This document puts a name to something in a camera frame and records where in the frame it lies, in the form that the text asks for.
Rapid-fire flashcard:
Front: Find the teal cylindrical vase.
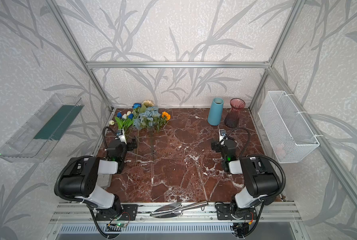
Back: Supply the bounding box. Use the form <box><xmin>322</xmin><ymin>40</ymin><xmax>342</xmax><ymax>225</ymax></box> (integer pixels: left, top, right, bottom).
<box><xmin>207</xmin><ymin>98</ymin><xmax>224</xmax><ymax>126</ymax></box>

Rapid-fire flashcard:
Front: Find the light blue rose bouquet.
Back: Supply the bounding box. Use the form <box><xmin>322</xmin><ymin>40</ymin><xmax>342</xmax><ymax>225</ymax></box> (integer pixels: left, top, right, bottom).
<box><xmin>132</xmin><ymin>105</ymin><xmax>160</xmax><ymax>160</ymax></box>

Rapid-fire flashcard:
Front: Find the dark blue rose stem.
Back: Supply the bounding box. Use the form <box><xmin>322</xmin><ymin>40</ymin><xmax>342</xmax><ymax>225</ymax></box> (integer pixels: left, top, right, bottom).
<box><xmin>132</xmin><ymin>103</ymin><xmax>142</xmax><ymax>110</ymax></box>

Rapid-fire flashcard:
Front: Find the beige sunflower stem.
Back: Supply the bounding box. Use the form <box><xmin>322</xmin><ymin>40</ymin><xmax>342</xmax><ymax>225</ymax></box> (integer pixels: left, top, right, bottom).
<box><xmin>142</xmin><ymin>100</ymin><xmax>154</xmax><ymax>108</ymax></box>

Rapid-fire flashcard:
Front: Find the orange marigold flower stem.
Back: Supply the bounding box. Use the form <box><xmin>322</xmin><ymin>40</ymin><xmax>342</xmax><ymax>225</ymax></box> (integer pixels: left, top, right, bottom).
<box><xmin>155</xmin><ymin>112</ymin><xmax>171</xmax><ymax>132</ymax></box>

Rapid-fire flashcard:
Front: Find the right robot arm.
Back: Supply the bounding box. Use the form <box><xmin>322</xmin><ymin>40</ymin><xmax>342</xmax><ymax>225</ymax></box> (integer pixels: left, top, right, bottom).
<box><xmin>211</xmin><ymin>127</ymin><xmax>286</xmax><ymax>220</ymax></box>

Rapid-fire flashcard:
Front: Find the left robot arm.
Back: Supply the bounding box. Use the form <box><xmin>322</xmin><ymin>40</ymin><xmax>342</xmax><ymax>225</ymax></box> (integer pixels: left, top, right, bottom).
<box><xmin>54</xmin><ymin>127</ymin><xmax>137</xmax><ymax>217</ymax></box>

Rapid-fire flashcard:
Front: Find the red glass vase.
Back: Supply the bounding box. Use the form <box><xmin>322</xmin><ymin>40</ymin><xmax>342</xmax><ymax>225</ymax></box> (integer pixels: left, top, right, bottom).
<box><xmin>224</xmin><ymin>98</ymin><xmax>245</xmax><ymax>128</ymax></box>

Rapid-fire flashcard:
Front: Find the tulip bunch multicoloured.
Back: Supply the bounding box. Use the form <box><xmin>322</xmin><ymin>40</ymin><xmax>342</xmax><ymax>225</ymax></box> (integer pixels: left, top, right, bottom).
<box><xmin>109</xmin><ymin>111</ymin><xmax>134</xmax><ymax>136</ymax></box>

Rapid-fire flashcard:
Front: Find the silver metal trowel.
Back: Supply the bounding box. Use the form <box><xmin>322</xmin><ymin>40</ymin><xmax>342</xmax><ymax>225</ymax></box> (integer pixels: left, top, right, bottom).
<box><xmin>150</xmin><ymin>201</ymin><xmax>208</xmax><ymax>219</ymax></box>

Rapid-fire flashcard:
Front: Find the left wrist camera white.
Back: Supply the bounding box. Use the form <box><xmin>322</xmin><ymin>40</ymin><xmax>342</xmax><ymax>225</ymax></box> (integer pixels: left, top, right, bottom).
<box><xmin>116</xmin><ymin>129</ymin><xmax>127</xmax><ymax>144</ymax></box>

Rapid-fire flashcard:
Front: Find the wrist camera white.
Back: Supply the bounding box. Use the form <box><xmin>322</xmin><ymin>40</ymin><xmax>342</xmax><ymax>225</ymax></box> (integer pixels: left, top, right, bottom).
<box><xmin>219</xmin><ymin>129</ymin><xmax>227</xmax><ymax>144</ymax></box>
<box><xmin>116</xmin><ymin>129</ymin><xmax>127</xmax><ymax>144</ymax></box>

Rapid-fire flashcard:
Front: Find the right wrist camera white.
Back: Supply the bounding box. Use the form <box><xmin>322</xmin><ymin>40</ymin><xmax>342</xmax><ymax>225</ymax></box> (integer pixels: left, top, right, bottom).
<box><xmin>219</xmin><ymin>129</ymin><xmax>227</xmax><ymax>144</ymax></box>

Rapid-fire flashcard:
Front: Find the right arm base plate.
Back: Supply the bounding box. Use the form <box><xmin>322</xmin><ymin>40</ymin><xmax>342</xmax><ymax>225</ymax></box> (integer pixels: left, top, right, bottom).
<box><xmin>215</xmin><ymin>202</ymin><xmax>257</xmax><ymax>221</ymax></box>

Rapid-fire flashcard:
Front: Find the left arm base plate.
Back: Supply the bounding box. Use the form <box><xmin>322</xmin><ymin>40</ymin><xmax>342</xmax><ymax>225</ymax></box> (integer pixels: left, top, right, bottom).
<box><xmin>95</xmin><ymin>204</ymin><xmax>138</xmax><ymax>221</ymax></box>

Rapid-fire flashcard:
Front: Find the white wire mesh basket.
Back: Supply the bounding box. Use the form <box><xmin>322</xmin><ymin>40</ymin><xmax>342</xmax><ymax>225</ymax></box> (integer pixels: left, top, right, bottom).
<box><xmin>258</xmin><ymin>91</ymin><xmax>320</xmax><ymax>164</ymax></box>

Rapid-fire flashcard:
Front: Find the clear plastic wall shelf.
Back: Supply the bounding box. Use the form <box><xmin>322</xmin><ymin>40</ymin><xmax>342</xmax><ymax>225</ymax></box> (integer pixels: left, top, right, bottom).
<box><xmin>0</xmin><ymin>94</ymin><xmax>84</xmax><ymax>163</ymax></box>

